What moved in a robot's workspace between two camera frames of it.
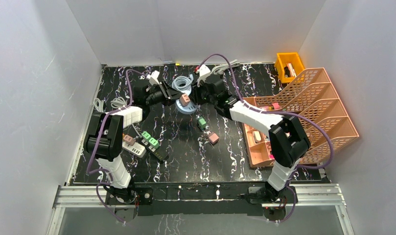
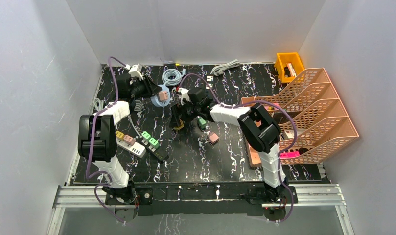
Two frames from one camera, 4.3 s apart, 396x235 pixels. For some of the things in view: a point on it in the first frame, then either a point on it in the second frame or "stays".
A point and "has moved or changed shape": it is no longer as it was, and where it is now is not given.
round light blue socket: [189, 108] has moved or changed shape
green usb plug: [202, 123] stays
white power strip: [136, 149] stays
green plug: [146, 135] stays
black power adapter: [157, 152] stays
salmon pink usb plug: [184, 100] has moved or changed shape
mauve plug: [129, 140] stays
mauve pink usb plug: [214, 138] stays
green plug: [154, 143] stays
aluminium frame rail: [321, 196] stays
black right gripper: [197, 92] to [179, 109]
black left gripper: [165, 92] to [148, 87]
